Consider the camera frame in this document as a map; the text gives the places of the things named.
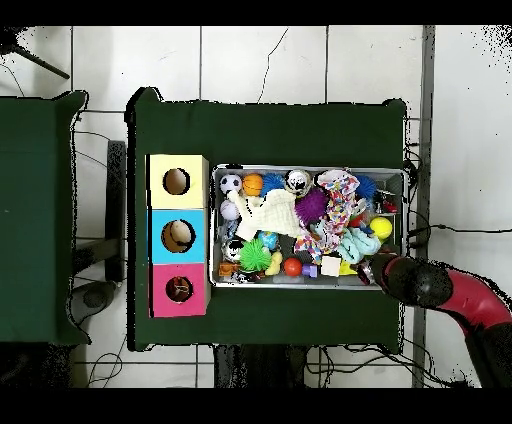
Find purple spiky ball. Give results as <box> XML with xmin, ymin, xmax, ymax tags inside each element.
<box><xmin>294</xmin><ymin>188</ymin><xmax>329</xmax><ymax>227</ymax></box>

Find colourful patterned cloth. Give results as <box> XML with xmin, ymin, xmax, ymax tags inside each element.
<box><xmin>295</xmin><ymin>169</ymin><xmax>363</xmax><ymax>264</ymax></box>

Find plain wooden cube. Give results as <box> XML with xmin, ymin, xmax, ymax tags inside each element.
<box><xmin>320</xmin><ymin>255</ymin><xmax>343</xmax><ymax>278</ymax></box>

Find light teal knitted cloth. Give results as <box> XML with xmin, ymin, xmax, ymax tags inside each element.
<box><xmin>334</xmin><ymin>226</ymin><xmax>382</xmax><ymax>265</ymax></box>

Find orange striped tiger toy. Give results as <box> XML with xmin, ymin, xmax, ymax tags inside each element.
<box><xmin>166</xmin><ymin>277</ymin><xmax>192</xmax><ymax>302</ymax></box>

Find clear mesh bin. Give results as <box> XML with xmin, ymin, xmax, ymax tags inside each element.
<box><xmin>210</xmin><ymin>165</ymin><xmax>409</xmax><ymax>292</ymax></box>

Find wooden box with three holes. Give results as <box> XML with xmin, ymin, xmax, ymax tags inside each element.
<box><xmin>146</xmin><ymin>153</ymin><xmax>211</xmax><ymax>319</ymax></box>

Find cream knitted cloth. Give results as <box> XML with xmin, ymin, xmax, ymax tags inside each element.
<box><xmin>229</xmin><ymin>188</ymin><xmax>304</xmax><ymax>243</ymax></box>

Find small orange basketball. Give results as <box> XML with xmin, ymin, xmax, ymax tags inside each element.
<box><xmin>243</xmin><ymin>173</ymin><xmax>266</xmax><ymax>198</ymax></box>

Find small soccer ball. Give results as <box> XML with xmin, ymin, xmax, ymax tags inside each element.
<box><xmin>219</xmin><ymin>172</ymin><xmax>245</xmax><ymax>195</ymax></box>

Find green fuzzy toy with eyes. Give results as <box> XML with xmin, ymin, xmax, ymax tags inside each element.
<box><xmin>239</xmin><ymin>239</ymin><xmax>274</xmax><ymax>275</ymax></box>

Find small red ball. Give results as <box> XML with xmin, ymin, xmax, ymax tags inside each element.
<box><xmin>283</xmin><ymin>257</ymin><xmax>305</xmax><ymax>278</ymax></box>

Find blue spiky ball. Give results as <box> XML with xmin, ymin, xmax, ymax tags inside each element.
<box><xmin>355</xmin><ymin>175</ymin><xmax>378</xmax><ymax>201</ymax></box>

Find yellow ball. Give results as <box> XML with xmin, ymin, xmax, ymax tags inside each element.
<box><xmin>369</xmin><ymin>216</ymin><xmax>394</xmax><ymax>241</ymax></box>

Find green cloth side table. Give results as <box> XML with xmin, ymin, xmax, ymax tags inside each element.
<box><xmin>0</xmin><ymin>87</ymin><xmax>91</xmax><ymax>348</ymax></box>

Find black tripod leg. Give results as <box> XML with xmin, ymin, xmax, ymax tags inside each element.
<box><xmin>0</xmin><ymin>27</ymin><xmax>72</xmax><ymax>81</ymax></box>

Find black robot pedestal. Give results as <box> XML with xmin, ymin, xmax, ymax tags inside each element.
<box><xmin>212</xmin><ymin>343</ymin><xmax>321</xmax><ymax>389</ymax></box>

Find black floor cable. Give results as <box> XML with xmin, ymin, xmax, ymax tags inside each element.
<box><xmin>406</xmin><ymin>223</ymin><xmax>512</xmax><ymax>240</ymax></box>

